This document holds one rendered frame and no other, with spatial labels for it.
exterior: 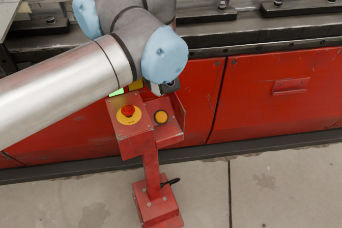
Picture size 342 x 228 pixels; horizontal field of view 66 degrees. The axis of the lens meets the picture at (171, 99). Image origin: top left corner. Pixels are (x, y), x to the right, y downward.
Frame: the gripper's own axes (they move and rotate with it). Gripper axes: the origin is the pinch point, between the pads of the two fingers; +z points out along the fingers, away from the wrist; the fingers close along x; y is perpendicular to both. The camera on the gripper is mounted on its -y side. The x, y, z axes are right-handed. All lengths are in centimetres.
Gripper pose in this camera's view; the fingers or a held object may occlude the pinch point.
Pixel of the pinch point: (161, 94)
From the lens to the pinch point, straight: 72.1
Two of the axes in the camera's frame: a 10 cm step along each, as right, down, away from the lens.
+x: -9.4, 2.7, -2.3
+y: -3.5, -7.6, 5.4
